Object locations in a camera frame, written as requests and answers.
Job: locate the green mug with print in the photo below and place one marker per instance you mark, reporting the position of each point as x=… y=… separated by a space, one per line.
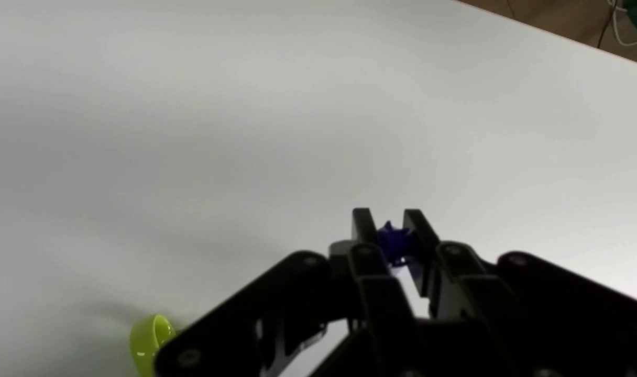
x=144 y=343

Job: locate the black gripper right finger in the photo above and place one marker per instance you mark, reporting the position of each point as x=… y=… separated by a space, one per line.
x=529 y=321

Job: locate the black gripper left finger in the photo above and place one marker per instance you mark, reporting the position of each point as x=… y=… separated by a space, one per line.
x=311 y=314

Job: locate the blue marker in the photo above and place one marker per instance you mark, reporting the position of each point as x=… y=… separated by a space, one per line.
x=393 y=244

